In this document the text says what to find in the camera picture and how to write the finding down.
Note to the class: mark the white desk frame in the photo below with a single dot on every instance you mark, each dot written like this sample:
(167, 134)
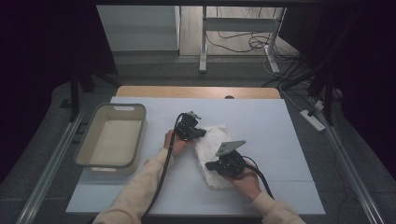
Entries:
(239, 24)

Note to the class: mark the aluminium rail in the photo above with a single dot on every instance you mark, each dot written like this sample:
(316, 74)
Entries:
(351, 174)
(48, 174)

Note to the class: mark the white cabinet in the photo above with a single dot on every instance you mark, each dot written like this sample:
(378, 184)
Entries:
(140, 28)

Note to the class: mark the white power strip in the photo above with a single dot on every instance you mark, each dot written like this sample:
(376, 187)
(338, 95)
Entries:
(312, 120)

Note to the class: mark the person's right hand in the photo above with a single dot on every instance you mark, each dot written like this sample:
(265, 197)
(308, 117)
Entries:
(249, 183)

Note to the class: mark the dark curtain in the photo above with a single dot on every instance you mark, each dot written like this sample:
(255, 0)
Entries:
(37, 62)
(367, 77)

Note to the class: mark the white baby romper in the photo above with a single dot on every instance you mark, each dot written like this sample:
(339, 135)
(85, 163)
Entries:
(211, 146)

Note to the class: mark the beige plastic basket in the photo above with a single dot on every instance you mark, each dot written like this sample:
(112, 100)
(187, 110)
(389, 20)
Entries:
(109, 143)

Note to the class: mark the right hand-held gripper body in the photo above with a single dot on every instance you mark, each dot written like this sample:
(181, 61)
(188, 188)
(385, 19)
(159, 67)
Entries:
(232, 165)

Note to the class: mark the white table board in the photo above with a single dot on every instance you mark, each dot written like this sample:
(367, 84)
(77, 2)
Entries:
(264, 124)

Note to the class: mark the person's left hand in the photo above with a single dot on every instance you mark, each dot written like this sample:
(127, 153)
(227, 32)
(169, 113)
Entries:
(174, 144)

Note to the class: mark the black metal stand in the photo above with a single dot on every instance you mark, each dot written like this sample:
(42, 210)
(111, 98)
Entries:
(328, 105)
(74, 99)

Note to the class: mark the white plug adapter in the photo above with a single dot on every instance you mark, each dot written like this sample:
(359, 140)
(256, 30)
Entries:
(319, 105)

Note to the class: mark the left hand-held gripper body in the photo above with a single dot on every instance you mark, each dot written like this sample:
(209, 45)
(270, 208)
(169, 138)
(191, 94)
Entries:
(186, 129)

